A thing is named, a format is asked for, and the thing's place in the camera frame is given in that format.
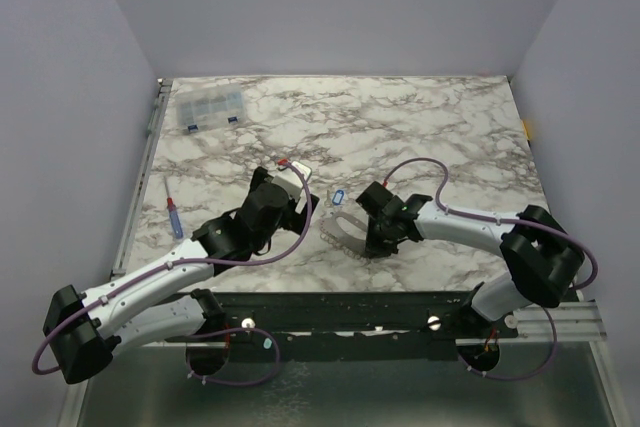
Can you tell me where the blue key tag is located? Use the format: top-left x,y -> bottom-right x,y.
325,189 -> 346,207

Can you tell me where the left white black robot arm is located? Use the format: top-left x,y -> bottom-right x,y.
31,159 -> 319,385

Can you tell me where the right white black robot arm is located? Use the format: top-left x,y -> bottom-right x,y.
356,182 -> 585,338

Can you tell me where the clear plastic compartment box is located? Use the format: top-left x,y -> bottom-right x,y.
175,85 -> 247,134

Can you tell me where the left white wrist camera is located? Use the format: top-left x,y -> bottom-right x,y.
272,161 -> 312,201

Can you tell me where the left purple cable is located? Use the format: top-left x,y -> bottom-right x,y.
32,159 -> 314,388

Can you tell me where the purple cable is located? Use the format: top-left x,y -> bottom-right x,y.
32,159 -> 314,388
382,157 -> 601,382

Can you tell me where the blue red handled screwdriver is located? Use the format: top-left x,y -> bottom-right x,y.
163,177 -> 184,240

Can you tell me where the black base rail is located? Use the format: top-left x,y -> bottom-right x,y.
188,289 -> 516,362

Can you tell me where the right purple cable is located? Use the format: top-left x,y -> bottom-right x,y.
382,157 -> 601,382

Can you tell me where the left aluminium side rail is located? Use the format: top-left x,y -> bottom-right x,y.
110,78 -> 173,278

